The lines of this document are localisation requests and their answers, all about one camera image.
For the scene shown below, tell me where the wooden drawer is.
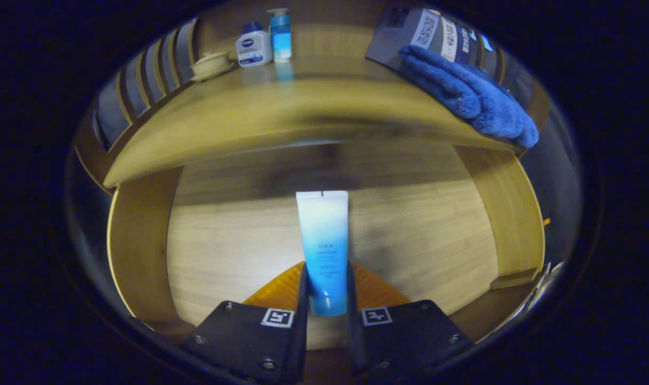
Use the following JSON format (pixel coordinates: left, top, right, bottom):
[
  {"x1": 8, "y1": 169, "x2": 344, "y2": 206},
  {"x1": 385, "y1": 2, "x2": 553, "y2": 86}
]
[{"x1": 106, "y1": 136, "x2": 547, "y2": 348}]

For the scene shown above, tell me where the white spine book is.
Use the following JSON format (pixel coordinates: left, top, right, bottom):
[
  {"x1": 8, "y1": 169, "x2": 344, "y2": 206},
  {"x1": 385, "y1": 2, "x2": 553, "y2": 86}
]
[{"x1": 439, "y1": 19, "x2": 460, "y2": 62}]

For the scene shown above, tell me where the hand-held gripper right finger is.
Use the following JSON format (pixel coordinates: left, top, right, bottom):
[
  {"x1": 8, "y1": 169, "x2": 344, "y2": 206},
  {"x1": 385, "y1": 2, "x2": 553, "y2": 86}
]
[{"x1": 346, "y1": 261, "x2": 476, "y2": 379}]

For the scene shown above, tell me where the blue pump bottle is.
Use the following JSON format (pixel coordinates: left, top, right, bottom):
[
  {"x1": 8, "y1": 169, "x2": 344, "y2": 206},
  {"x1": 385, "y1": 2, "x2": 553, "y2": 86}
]
[{"x1": 266, "y1": 7, "x2": 293, "y2": 63}]

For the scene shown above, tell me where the cream lidded teacup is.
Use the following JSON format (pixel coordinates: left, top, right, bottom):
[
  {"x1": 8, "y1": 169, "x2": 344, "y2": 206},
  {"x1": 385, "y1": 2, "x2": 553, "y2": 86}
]
[{"x1": 190, "y1": 51, "x2": 235, "y2": 82}]

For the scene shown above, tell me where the blue towel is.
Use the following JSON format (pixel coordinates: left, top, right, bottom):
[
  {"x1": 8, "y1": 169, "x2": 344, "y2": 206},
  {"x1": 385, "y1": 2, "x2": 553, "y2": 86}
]
[{"x1": 398, "y1": 45, "x2": 540, "y2": 149}]

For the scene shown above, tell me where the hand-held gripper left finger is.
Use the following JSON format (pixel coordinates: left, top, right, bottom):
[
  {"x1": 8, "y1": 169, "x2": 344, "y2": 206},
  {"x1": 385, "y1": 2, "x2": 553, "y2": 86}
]
[{"x1": 179, "y1": 261, "x2": 311, "y2": 385}]

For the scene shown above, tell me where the grey blue book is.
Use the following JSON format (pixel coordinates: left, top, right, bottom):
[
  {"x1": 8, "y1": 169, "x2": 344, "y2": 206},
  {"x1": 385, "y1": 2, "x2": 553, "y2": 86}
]
[{"x1": 365, "y1": 4, "x2": 442, "y2": 70}]

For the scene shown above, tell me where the blue white tube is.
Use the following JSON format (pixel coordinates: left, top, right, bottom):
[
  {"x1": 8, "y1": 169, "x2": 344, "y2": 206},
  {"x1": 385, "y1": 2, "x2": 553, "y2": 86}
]
[{"x1": 296, "y1": 190, "x2": 350, "y2": 318}]

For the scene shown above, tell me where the dark blue book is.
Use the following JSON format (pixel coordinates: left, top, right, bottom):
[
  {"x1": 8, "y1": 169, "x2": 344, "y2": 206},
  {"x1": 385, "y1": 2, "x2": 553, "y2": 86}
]
[{"x1": 457, "y1": 24, "x2": 496, "y2": 67}]

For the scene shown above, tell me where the wooden countertop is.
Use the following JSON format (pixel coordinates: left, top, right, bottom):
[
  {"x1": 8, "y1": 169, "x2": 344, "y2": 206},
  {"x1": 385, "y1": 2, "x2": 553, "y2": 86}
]
[{"x1": 103, "y1": 24, "x2": 523, "y2": 189}]

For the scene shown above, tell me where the white bottle blue cap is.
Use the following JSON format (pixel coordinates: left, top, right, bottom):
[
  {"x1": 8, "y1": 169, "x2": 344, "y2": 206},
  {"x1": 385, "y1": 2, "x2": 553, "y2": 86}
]
[{"x1": 235, "y1": 21, "x2": 273, "y2": 68}]

